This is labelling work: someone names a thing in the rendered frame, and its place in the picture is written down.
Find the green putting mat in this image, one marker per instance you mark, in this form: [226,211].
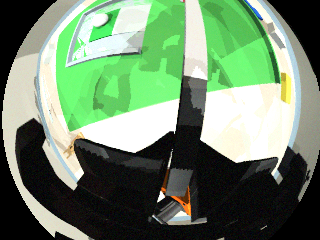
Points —
[109,87]

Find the yellow block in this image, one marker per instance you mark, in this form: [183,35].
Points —
[285,88]

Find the white ball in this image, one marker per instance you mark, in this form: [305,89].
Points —
[100,20]

